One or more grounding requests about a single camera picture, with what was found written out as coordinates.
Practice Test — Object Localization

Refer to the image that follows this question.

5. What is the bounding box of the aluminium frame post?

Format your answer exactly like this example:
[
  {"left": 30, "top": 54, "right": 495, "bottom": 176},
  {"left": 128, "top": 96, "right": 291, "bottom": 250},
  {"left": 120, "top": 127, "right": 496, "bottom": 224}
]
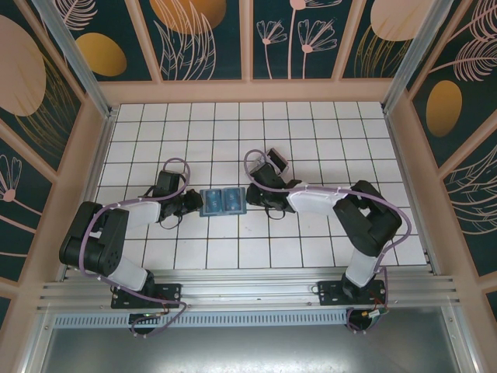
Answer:
[
  {"left": 382, "top": 0, "right": 447, "bottom": 114},
  {"left": 30, "top": 0, "right": 117, "bottom": 120}
]

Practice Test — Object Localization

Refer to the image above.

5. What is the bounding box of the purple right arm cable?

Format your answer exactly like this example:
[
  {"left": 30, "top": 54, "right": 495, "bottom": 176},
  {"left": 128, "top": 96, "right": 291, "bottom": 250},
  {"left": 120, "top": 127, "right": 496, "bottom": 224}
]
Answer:
[{"left": 243, "top": 149, "right": 412, "bottom": 337}]

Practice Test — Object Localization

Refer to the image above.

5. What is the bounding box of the thin black left gripper cable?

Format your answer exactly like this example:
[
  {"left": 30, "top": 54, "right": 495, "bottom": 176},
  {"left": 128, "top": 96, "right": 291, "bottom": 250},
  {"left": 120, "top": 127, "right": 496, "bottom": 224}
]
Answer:
[{"left": 160, "top": 214, "right": 184, "bottom": 231}]

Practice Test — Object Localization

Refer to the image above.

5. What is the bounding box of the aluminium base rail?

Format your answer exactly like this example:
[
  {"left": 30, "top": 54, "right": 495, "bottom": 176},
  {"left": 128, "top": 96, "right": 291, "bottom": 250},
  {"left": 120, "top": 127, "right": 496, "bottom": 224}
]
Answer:
[{"left": 36, "top": 270, "right": 463, "bottom": 315}]

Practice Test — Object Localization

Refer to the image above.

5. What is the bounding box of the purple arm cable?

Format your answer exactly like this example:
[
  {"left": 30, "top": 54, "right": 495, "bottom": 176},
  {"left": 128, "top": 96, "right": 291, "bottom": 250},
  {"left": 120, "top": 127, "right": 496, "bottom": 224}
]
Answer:
[
  {"left": 243, "top": 149, "right": 412, "bottom": 337},
  {"left": 77, "top": 157, "right": 192, "bottom": 339}
]

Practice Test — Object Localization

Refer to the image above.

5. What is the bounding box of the blue VIP card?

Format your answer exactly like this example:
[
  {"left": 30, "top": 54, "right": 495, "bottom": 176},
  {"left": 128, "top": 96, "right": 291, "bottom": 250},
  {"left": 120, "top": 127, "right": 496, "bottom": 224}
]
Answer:
[
  {"left": 224, "top": 189, "right": 245, "bottom": 213},
  {"left": 203, "top": 190, "right": 223, "bottom": 214}
]

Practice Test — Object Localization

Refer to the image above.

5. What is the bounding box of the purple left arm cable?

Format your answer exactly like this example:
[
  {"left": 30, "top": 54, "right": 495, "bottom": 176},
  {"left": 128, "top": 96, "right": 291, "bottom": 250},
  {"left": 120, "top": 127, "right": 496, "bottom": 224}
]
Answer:
[{"left": 77, "top": 157, "right": 192, "bottom": 339}]

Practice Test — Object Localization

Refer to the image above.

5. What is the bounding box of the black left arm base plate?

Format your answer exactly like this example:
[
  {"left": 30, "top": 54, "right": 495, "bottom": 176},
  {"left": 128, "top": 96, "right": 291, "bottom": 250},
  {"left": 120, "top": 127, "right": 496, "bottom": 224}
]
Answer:
[{"left": 111, "top": 283, "right": 182, "bottom": 310}]

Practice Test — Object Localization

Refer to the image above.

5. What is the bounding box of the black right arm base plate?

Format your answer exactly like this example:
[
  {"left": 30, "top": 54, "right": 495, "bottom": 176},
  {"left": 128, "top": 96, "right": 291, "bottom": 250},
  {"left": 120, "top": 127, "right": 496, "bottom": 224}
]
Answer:
[{"left": 317, "top": 280, "right": 389, "bottom": 308}]

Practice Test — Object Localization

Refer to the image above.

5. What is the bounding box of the grey metal sheet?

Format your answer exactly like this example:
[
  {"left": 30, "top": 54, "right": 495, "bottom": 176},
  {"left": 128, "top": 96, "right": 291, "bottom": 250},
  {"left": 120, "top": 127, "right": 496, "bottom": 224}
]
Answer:
[{"left": 23, "top": 324, "right": 482, "bottom": 373}]

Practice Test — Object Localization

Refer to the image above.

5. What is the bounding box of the perforated metal cable tray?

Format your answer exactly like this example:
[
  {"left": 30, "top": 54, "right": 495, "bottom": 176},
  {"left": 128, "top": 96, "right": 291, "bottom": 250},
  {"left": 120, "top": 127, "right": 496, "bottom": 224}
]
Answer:
[{"left": 54, "top": 313, "right": 349, "bottom": 327}]

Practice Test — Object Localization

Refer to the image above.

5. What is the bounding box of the teal card holder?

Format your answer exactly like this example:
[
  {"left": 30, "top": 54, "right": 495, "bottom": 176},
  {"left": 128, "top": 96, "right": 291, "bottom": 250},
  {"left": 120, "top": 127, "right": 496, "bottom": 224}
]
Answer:
[{"left": 199, "top": 186, "right": 249, "bottom": 218}]

